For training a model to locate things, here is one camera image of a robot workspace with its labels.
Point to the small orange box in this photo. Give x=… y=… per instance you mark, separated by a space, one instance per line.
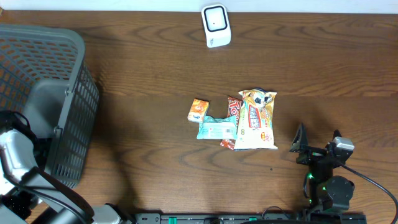
x=198 y=111

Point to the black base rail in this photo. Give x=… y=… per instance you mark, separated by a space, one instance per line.
x=272 y=217

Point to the grey plastic basket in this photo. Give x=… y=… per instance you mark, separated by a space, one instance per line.
x=44 y=77

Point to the red chocolate bar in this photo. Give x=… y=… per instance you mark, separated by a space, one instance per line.
x=234 y=106

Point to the orange snack bag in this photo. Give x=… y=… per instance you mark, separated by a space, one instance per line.
x=255 y=127

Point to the white barcode scanner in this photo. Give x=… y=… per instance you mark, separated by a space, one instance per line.
x=216 y=25

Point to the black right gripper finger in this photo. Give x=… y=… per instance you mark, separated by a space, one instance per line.
x=300 y=142
x=336 y=134

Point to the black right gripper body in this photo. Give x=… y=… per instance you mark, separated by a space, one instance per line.
x=311 y=156

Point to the green wet wipes pack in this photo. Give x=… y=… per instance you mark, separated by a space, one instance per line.
x=218 y=128

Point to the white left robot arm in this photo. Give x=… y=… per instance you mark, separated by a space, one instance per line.
x=24 y=184

